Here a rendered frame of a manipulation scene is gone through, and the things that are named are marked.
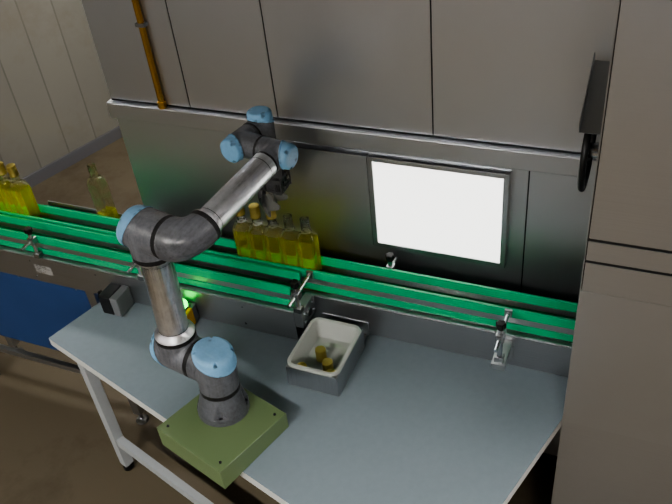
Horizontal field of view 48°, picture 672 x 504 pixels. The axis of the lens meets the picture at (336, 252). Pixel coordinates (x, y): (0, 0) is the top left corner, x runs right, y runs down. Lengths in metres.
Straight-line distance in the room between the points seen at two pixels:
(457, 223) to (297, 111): 0.60
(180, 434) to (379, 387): 0.60
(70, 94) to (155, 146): 2.62
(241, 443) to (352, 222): 0.79
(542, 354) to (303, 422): 0.74
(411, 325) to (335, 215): 0.43
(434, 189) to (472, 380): 0.59
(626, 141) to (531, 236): 0.72
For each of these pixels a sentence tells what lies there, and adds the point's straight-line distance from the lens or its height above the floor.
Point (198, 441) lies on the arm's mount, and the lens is 2.23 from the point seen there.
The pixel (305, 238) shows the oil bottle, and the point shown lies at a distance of 2.40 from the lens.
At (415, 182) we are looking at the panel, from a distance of 2.31.
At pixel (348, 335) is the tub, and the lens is 2.46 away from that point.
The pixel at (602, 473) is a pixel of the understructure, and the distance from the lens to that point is 2.45.
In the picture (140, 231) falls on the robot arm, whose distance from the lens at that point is 1.95.
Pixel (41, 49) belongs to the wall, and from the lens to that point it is 5.18.
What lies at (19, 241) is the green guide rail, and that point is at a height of 0.92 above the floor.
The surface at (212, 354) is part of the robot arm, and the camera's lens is 2.13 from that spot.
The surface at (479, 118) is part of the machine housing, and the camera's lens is 2.17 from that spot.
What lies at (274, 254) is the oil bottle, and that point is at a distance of 2.50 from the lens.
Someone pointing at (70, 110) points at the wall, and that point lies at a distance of 5.36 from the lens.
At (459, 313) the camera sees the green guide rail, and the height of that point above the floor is 0.91.
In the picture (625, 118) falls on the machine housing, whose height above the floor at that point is 1.72.
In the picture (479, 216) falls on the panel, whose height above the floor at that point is 1.16.
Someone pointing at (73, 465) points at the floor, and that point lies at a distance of 3.43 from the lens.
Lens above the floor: 2.51
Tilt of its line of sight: 38 degrees down
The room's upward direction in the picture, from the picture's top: 7 degrees counter-clockwise
